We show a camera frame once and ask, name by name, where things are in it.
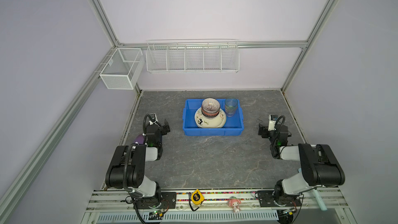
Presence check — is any orange patterned bowl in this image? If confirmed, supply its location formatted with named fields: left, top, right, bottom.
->
left=202, top=111, right=220, bottom=119

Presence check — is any pink doll figurine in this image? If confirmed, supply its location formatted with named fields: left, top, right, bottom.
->
left=228, top=197, right=241, bottom=213

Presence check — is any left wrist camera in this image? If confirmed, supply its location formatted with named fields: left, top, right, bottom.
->
left=148, top=113, right=160, bottom=126

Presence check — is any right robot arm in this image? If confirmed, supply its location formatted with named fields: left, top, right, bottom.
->
left=258, top=115, right=345, bottom=206

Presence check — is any blue plastic bin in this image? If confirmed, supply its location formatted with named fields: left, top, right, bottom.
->
left=182, top=99, right=244, bottom=136

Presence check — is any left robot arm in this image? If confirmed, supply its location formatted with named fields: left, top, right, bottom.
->
left=105, top=113, right=171, bottom=208

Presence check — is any yellow tape measure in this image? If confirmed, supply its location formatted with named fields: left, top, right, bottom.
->
left=188, top=189, right=205, bottom=212

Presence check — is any green glass cup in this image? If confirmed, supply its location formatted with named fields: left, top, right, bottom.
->
left=224, top=98, right=238, bottom=112

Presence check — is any white wire wall rack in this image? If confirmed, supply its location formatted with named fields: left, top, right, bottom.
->
left=146, top=39, right=240, bottom=73

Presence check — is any cream painted plate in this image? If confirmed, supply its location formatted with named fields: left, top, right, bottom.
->
left=194, top=108, right=227, bottom=129

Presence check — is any purple striped bowl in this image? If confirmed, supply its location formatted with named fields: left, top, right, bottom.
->
left=201, top=98, right=220, bottom=114

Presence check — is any white mesh basket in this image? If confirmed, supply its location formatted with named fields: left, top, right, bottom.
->
left=99, top=48, right=145, bottom=90

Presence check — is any pink glass cup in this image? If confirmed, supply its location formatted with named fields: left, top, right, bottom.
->
left=226, top=111, right=236, bottom=117

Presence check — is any purple silicone spatula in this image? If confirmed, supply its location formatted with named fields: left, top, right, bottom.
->
left=133, top=134, right=146, bottom=145

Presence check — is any teal plastic trowel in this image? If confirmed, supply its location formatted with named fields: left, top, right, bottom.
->
left=312, top=188, right=328, bottom=211

